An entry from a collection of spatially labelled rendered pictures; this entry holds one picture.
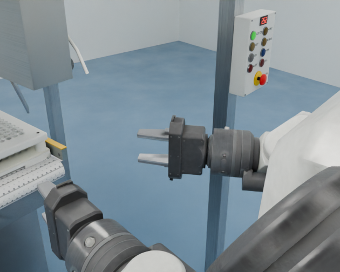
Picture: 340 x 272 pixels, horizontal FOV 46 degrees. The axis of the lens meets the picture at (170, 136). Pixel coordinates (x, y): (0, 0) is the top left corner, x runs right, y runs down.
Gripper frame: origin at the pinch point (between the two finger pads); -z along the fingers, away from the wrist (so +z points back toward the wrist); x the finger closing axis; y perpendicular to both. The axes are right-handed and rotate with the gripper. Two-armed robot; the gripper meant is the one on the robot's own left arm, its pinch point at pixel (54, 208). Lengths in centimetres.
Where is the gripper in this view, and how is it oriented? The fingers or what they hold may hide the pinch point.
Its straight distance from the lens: 63.0
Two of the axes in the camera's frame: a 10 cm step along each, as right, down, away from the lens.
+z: 6.7, 3.6, -6.5
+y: 7.4, -3.1, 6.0
